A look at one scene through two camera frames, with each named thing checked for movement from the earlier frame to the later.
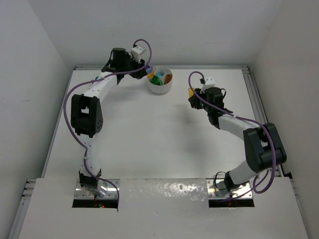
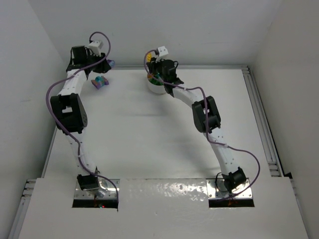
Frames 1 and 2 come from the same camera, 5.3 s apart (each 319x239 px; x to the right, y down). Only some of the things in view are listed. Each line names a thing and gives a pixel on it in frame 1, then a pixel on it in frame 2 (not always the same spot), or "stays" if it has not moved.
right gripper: [195, 100] -> [154, 68]
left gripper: [139, 69] -> [102, 66]
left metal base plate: [82, 193] stays
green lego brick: [156, 80] stays
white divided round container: [160, 80] stays
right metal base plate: [217, 189] stays
